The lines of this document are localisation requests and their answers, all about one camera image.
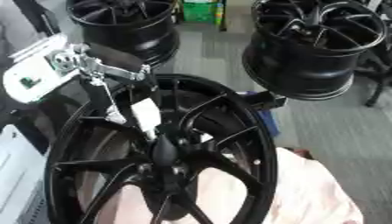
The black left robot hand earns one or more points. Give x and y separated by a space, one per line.
115 57

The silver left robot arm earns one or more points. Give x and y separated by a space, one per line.
35 73

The black wheel rim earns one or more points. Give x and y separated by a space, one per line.
296 64
127 32

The large black spoked wheel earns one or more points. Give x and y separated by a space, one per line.
166 151

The green box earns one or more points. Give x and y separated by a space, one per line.
200 11

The white cabinet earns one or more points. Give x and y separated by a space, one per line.
18 175

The blue stand with black clamp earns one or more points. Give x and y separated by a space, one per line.
269 119

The black stand legs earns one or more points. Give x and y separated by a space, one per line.
378 75

